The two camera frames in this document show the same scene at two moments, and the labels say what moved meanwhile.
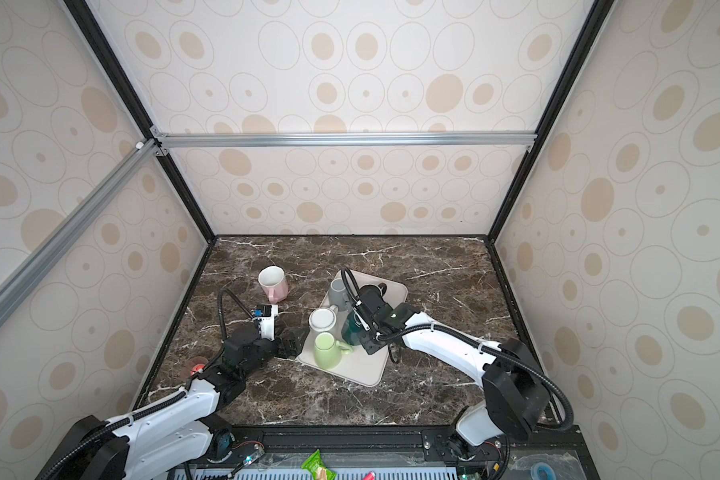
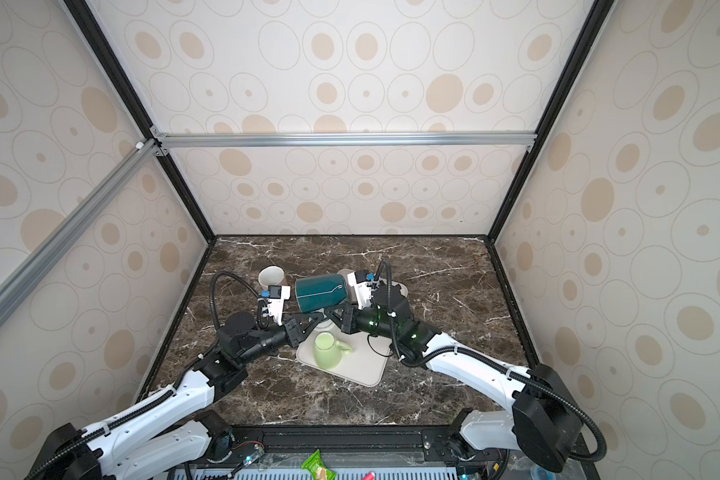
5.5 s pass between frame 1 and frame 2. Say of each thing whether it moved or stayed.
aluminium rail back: stayed
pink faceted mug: stayed
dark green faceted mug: moved
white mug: stayed
